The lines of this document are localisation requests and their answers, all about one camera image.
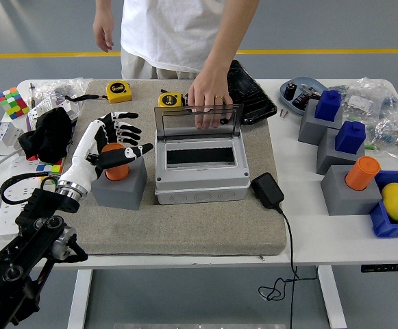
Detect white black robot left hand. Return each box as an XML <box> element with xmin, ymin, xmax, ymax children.
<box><xmin>57</xmin><ymin>111</ymin><xmax>154</xmax><ymax>193</ymax></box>

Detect person's right hand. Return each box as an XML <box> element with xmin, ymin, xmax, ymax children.
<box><xmin>92</xmin><ymin>13</ymin><xmax>115</xmax><ymax>53</ymax></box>

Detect person's left hand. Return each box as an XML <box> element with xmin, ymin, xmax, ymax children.
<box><xmin>187</xmin><ymin>70</ymin><xmax>234</xmax><ymax>130</ymax></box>

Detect orange cylinder battery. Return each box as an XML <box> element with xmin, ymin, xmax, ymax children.
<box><xmin>345</xmin><ymin>156</ymin><xmax>382</xmax><ymax>191</ymax></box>
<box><xmin>101</xmin><ymin>143</ymin><xmax>131</xmax><ymax>181</ymax></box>

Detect smoky transparent box lid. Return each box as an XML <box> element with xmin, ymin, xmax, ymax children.
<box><xmin>153</xmin><ymin>103</ymin><xmax>245</xmax><ymax>141</ymax></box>

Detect white printed box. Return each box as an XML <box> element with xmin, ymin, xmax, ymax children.
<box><xmin>27</xmin><ymin>95</ymin><xmax>82</xmax><ymax>130</ymax></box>

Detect grey plastic junction box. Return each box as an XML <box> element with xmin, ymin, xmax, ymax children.
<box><xmin>153</xmin><ymin>133</ymin><xmax>251</xmax><ymax>206</ymax></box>

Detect small colourful puzzle cube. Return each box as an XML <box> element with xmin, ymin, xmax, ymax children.
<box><xmin>36</xmin><ymin>159</ymin><xmax>65</xmax><ymax>176</ymax></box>

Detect black cloth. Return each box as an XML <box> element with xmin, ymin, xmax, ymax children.
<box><xmin>18</xmin><ymin>106</ymin><xmax>73</xmax><ymax>164</ymax></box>

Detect black plastic tray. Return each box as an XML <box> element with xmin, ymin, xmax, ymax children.
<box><xmin>225</xmin><ymin>60</ymin><xmax>277</xmax><ymax>126</ymax></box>

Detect grey holder block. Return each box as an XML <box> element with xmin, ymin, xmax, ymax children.
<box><xmin>297</xmin><ymin>99</ymin><xmax>344</xmax><ymax>145</ymax></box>
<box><xmin>316</xmin><ymin>127</ymin><xmax>367</xmax><ymax>175</ymax></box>
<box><xmin>321</xmin><ymin>164</ymin><xmax>384</xmax><ymax>216</ymax></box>
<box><xmin>91</xmin><ymin>156</ymin><xmax>148</xmax><ymax>210</ymax></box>

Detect person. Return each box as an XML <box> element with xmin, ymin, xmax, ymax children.
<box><xmin>119</xmin><ymin>0</ymin><xmax>261</xmax><ymax>82</ymax></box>

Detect clear bag of parts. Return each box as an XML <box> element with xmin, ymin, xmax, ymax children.
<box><xmin>34</xmin><ymin>77</ymin><xmax>93</xmax><ymax>103</ymax></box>

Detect large colourful puzzle cube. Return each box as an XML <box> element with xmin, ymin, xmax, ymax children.
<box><xmin>0</xmin><ymin>86</ymin><xmax>30</xmax><ymax>121</ymax></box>

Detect blue-grey oval dish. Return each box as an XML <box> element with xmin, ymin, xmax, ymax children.
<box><xmin>279</xmin><ymin>75</ymin><xmax>326</xmax><ymax>117</ymax></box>

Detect dark brown capacitor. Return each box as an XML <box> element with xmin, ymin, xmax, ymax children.
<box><xmin>291</xmin><ymin>91</ymin><xmax>311</xmax><ymax>110</ymax></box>

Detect white power strip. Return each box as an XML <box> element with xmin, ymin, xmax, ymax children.
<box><xmin>0</xmin><ymin>159</ymin><xmax>66</xmax><ymax>237</ymax></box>

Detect grey-brown mat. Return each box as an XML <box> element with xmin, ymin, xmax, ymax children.
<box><xmin>44</xmin><ymin>79</ymin><xmax>288</xmax><ymax>257</ymax></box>

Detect black power adapter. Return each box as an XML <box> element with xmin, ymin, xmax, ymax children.
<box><xmin>251</xmin><ymin>172</ymin><xmax>285</xmax><ymax>210</ymax></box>

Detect blue plastic block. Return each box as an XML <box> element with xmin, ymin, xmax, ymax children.
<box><xmin>314</xmin><ymin>89</ymin><xmax>343</xmax><ymax>121</ymax></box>
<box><xmin>334</xmin><ymin>120</ymin><xmax>366</xmax><ymax>154</ymax></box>

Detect white table leg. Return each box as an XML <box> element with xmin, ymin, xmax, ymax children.
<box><xmin>66</xmin><ymin>269</ymin><xmax>94</xmax><ymax>329</ymax></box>
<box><xmin>316</xmin><ymin>266</ymin><xmax>347</xmax><ymax>329</ymax></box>

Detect clear bag of components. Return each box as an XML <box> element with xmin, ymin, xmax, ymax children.
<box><xmin>328</xmin><ymin>77</ymin><xmax>398</xmax><ymax>117</ymax></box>

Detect clear bag of resistors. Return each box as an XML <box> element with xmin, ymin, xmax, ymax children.
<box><xmin>369</xmin><ymin>112</ymin><xmax>398</xmax><ymax>165</ymax></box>

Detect blue plastic bin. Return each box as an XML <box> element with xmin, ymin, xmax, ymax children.
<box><xmin>369</xmin><ymin>170</ymin><xmax>398</xmax><ymax>238</ymax></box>

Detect black table control panel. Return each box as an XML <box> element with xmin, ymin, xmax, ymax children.
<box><xmin>361</xmin><ymin>262</ymin><xmax>398</xmax><ymax>273</ymax></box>

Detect yellow tape measure with strap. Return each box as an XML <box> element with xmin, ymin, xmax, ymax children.
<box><xmin>64</xmin><ymin>80</ymin><xmax>134</xmax><ymax>104</ymax></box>

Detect black adapter cord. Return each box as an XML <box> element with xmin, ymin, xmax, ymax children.
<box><xmin>258</xmin><ymin>205</ymin><xmax>319</xmax><ymax>329</ymax></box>

